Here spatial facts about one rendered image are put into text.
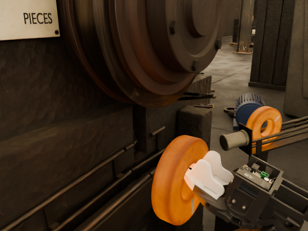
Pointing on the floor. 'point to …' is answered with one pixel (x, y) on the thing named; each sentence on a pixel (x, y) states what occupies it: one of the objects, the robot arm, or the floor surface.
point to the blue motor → (246, 108)
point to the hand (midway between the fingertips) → (184, 169)
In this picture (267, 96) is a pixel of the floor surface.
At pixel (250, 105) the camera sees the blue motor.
